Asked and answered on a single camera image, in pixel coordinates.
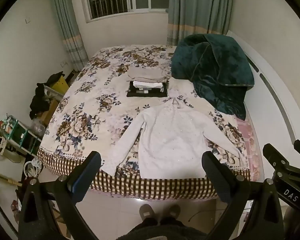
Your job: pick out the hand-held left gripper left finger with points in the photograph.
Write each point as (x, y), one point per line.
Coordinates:
(73, 181)

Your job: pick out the black garment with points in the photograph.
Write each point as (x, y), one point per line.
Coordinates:
(152, 94)

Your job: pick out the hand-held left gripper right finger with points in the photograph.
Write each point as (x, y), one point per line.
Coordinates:
(215, 177)

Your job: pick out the green storage rack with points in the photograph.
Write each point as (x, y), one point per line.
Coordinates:
(22, 135)

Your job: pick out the beige garment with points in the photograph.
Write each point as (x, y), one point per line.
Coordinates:
(145, 73)

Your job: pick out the person's grey right slipper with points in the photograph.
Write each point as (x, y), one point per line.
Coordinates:
(172, 211)

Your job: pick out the white bed headboard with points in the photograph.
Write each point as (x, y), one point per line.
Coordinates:
(272, 75)

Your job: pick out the yellow box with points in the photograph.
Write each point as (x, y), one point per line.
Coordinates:
(61, 86)

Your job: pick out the pink mattress pad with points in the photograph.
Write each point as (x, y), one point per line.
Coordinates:
(250, 140)

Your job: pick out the white wall socket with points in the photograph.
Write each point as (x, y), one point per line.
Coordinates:
(63, 64)

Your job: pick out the white light switch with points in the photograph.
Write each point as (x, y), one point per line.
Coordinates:
(27, 20)

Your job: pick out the dark green plush blanket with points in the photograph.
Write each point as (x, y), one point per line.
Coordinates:
(210, 62)

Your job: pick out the white garment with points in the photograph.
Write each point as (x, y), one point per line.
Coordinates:
(145, 84)

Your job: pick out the white knit sweater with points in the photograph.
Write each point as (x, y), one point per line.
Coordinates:
(170, 142)

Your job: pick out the grey-green curtain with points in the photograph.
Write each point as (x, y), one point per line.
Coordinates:
(67, 25)
(197, 5)

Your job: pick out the person's grey left slipper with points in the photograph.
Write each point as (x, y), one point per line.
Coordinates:
(146, 211)

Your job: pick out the cardboard box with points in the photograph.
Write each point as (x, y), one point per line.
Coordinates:
(48, 111)

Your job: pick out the clear plastic bag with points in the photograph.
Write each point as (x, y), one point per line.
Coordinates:
(37, 127)

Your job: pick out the floral bed sheet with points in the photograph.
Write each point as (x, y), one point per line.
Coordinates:
(102, 105)

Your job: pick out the black clothes pile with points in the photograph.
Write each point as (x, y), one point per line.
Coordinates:
(38, 102)

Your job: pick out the person's grey slipper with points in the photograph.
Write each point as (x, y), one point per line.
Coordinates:
(172, 211)
(146, 211)

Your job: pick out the white chair frame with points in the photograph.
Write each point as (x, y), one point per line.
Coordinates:
(51, 92)

